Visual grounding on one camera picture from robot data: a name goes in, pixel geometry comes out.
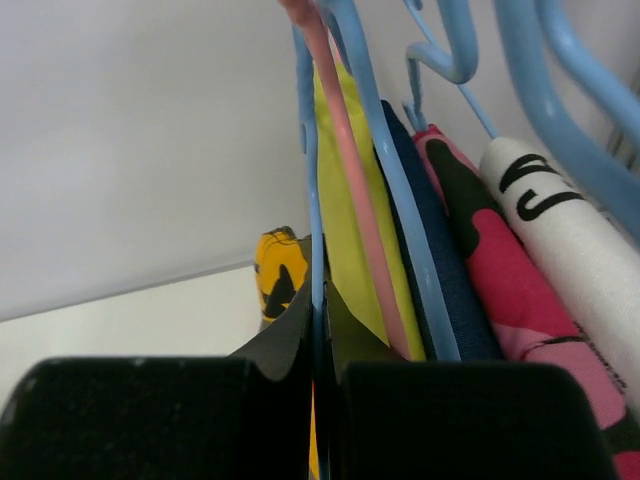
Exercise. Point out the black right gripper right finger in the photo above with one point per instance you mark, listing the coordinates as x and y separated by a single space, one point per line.
395 419

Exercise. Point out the dark blue denim trousers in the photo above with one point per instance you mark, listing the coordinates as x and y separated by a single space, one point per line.
474 336

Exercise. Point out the pink wire hanger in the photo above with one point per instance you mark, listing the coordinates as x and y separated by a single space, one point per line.
305 15

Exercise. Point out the white newspaper print trousers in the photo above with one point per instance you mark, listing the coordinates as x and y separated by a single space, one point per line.
592 268

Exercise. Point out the pink camouflage trousers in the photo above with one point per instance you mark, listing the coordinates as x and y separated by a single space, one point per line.
527 317

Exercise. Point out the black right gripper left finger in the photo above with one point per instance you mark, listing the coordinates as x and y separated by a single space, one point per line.
242 416

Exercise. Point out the yellow grey camouflage trousers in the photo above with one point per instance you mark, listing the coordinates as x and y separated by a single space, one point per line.
280 267

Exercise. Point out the lime green trousers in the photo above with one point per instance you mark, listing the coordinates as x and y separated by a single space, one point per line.
346 255

